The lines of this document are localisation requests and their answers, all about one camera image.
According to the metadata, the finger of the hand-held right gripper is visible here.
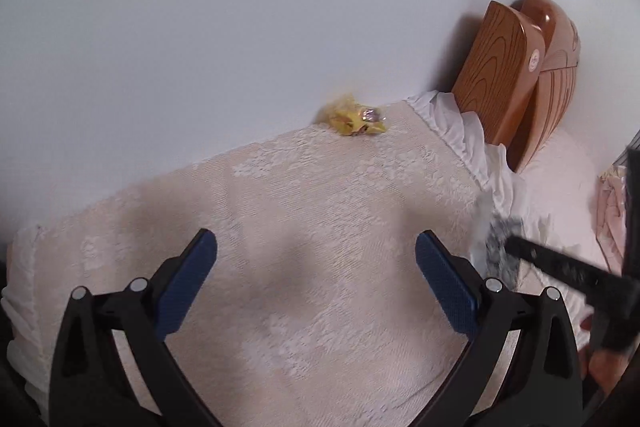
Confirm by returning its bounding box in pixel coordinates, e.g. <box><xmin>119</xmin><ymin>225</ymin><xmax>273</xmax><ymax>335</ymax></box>
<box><xmin>504</xmin><ymin>234</ymin><xmax>632</xmax><ymax>304</ymax></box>

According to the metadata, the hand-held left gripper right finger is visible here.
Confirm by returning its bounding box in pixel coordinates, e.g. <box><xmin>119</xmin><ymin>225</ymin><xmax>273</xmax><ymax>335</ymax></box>
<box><xmin>414</xmin><ymin>230</ymin><xmax>584</xmax><ymax>427</ymax></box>

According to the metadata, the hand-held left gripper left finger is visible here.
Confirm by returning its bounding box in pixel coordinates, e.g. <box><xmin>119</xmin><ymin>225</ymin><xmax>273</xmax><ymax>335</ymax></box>
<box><xmin>49</xmin><ymin>228</ymin><xmax>222</xmax><ymax>427</ymax></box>

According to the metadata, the yellow snack packet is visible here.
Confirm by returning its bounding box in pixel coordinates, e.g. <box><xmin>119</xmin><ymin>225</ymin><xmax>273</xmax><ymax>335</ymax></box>
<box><xmin>319</xmin><ymin>93</ymin><xmax>389</xmax><ymax>138</ymax></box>

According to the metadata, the person's right hand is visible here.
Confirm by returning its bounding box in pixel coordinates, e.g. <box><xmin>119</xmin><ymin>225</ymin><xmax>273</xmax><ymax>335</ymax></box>
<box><xmin>589</xmin><ymin>348</ymin><xmax>629</xmax><ymax>396</ymax></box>

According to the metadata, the folded pink blanket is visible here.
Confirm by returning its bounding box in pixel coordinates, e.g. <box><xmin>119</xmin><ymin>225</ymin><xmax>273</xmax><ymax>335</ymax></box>
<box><xmin>595</xmin><ymin>163</ymin><xmax>629</xmax><ymax>274</ymax></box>

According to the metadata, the bed with pink sheet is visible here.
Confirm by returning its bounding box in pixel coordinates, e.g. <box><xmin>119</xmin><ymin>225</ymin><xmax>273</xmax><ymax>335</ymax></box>
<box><xmin>510</xmin><ymin>126</ymin><xmax>632</xmax><ymax>348</ymax></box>

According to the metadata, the white lace ruffled tablecloth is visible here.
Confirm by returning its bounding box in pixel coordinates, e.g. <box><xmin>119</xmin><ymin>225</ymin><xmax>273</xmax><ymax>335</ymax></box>
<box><xmin>0</xmin><ymin>91</ymin><xmax>591</xmax><ymax>427</ymax></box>

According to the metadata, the wooden headboard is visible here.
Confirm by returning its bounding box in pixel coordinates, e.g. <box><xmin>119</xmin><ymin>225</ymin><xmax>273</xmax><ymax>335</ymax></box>
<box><xmin>450</xmin><ymin>0</ymin><xmax>582</xmax><ymax>174</ymax></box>

